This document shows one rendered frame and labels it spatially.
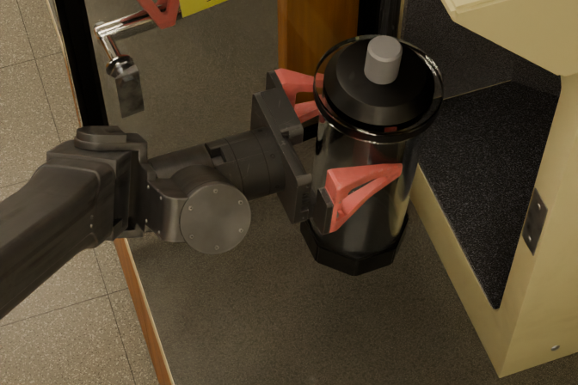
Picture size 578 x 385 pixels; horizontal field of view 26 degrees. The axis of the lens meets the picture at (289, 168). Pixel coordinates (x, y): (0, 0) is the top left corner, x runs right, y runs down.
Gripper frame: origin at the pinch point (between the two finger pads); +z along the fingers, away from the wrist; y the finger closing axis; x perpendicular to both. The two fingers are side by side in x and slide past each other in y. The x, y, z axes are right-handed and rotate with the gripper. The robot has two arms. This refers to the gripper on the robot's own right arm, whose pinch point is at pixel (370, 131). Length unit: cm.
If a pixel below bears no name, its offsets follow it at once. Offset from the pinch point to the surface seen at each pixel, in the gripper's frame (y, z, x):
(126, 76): 11.8, -18.3, -1.3
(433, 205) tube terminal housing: 1.5, 10.0, 18.3
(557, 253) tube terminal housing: -16.1, 10.0, 1.3
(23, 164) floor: 97, -18, 120
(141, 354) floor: 48, -9, 119
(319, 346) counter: -6.2, -5.3, 24.8
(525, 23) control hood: -15.8, -0.3, -29.6
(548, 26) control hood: -15.8, 1.4, -28.8
